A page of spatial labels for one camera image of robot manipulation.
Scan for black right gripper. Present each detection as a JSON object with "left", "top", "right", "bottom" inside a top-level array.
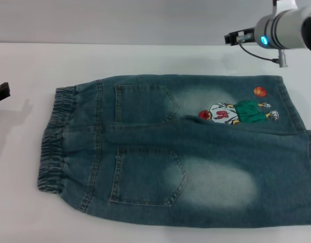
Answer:
[{"left": 224, "top": 29, "right": 256, "bottom": 48}]

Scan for blue denim shorts with print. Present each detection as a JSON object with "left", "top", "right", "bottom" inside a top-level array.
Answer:
[{"left": 35, "top": 74, "right": 311, "bottom": 226}]

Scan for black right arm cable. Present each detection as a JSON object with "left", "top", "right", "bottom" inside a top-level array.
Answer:
[{"left": 236, "top": 35, "right": 288, "bottom": 68}]

